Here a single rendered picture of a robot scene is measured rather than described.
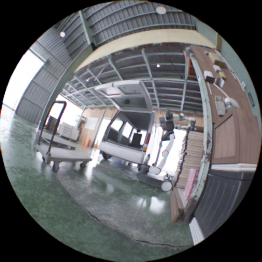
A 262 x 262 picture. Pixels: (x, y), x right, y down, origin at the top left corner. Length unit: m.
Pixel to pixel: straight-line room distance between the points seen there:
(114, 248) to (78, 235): 0.18
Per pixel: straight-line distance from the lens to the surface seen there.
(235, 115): 0.65
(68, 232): 0.58
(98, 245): 0.56
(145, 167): 1.71
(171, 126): 1.78
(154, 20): 5.24
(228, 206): 0.57
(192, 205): 0.85
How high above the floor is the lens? 0.50
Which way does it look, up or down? 13 degrees up
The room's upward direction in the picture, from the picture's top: 16 degrees clockwise
